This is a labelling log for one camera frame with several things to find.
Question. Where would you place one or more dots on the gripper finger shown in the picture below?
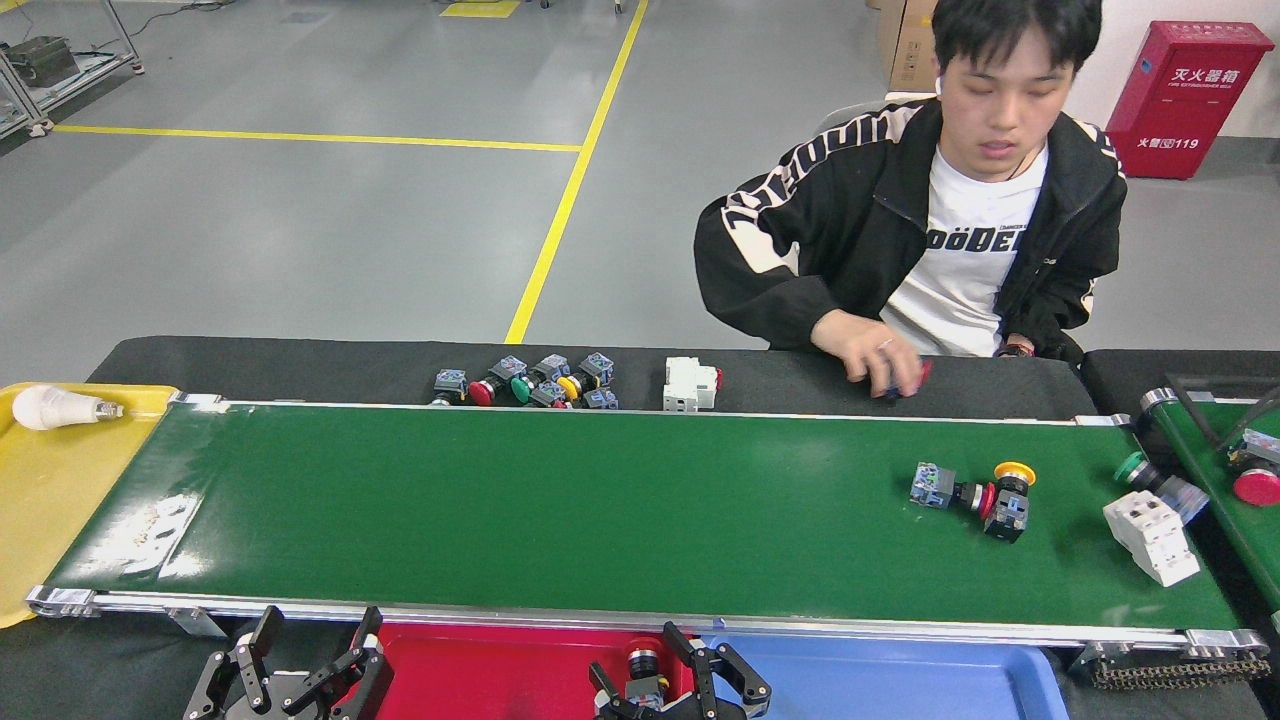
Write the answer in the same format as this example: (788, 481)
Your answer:
(688, 650)
(370, 680)
(612, 690)
(265, 630)

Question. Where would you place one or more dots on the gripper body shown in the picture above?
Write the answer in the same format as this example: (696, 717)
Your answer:
(288, 700)
(690, 712)

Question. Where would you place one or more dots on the red push button switch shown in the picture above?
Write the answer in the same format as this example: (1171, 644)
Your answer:
(508, 368)
(935, 487)
(601, 399)
(645, 668)
(925, 370)
(1258, 487)
(547, 396)

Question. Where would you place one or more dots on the white circuit breaker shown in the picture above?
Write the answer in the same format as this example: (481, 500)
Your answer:
(1150, 537)
(690, 385)

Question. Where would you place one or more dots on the green push button switch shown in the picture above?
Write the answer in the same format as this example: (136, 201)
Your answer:
(550, 367)
(1165, 487)

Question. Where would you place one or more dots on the green conveyor belt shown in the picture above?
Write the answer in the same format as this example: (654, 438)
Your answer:
(1258, 535)
(600, 500)

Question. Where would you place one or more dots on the yellow plastic tray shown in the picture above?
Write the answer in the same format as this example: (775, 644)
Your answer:
(60, 500)

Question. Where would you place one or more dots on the person's right hand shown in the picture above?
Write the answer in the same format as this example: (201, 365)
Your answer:
(870, 355)

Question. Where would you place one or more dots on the red plastic bin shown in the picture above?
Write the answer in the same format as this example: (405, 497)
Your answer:
(480, 670)

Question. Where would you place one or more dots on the blue plastic bin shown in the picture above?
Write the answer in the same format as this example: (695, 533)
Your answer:
(900, 680)

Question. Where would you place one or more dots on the white light bulb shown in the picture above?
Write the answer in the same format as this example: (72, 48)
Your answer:
(50, 408)

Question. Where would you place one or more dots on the black red wristband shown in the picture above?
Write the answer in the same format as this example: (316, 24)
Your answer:
(1018, 347)

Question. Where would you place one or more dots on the person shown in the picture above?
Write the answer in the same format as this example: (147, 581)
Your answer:
(850, 220)

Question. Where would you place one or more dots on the grey office chair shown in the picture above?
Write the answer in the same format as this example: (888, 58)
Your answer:
(850, 115)

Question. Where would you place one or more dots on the metal rack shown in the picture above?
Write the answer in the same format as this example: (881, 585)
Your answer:
(100, 68)

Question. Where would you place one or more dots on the dark equipment box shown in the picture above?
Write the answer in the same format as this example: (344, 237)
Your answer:
(40, 62)

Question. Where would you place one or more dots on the cardboard box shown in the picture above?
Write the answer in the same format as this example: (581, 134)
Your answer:
(910, 45)

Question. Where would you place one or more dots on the red fire extinguisher box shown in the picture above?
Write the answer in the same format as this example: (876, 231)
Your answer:
(1190, 100)

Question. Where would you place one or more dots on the black push button switch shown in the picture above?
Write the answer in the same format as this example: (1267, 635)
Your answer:
(450, 385)

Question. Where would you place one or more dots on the black guide frame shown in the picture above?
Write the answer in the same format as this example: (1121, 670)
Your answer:
(1190, 412)

